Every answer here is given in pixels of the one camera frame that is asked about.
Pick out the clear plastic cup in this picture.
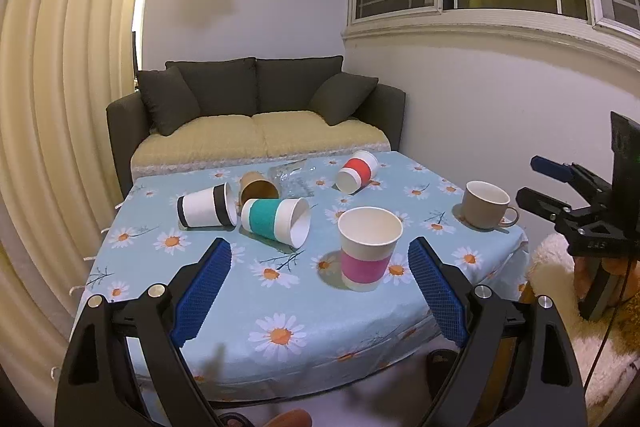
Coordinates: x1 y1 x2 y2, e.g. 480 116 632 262
269 161 321 198

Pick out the white fluffy rug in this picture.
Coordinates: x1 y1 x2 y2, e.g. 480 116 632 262
527 234 640 413

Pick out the black cable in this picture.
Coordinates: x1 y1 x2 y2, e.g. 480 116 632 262
582 257 635 390

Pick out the dark grey throw pillow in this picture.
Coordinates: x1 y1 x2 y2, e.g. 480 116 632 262
136 66 201 136
307 72 379 126

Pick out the person's right hand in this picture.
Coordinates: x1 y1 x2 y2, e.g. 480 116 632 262
573 256 632 305

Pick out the pink band paper cup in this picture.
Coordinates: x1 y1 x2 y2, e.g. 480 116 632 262
337 207 404 293

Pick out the beige ceramic mug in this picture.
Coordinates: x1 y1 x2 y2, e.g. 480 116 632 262
460 180 521 229

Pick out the blue daisy print tablecloth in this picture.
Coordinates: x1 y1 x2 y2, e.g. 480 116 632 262
70 151 530 403

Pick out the cream pleated curtain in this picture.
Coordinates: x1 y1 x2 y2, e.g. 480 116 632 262
0 0 161 388

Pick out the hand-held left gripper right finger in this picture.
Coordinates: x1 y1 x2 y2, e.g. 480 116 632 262
407 237 588 427

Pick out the yellow sofa seat cover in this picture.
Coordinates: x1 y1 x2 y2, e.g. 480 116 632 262
131 112 391 180

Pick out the dark grey sofa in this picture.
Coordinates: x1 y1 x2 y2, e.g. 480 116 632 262
106 55 406 202

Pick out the red band paper cup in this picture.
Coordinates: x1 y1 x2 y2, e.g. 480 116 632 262
335 150 379 195

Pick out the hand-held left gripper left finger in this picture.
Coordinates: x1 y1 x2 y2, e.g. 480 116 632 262
54 238 233 427

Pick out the brown paper cup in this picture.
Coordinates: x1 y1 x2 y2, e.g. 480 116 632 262
238 172 281 206

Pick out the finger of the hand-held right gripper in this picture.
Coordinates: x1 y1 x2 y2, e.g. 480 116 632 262
516 187 596 234
531 155 613 204

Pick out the black band paper cup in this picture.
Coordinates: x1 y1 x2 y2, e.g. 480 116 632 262
176 182 238 230

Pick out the teal band paper cup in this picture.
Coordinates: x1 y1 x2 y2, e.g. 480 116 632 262
241 197 312 250

